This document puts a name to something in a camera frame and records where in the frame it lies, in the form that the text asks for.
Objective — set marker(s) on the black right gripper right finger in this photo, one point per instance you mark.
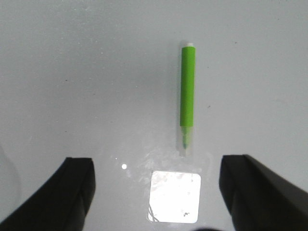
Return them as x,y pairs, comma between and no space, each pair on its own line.
258,199

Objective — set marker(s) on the green highlighter pen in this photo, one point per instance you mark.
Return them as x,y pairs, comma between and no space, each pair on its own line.
187,96

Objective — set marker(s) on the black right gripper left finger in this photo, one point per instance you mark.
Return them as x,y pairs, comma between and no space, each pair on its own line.
61,203

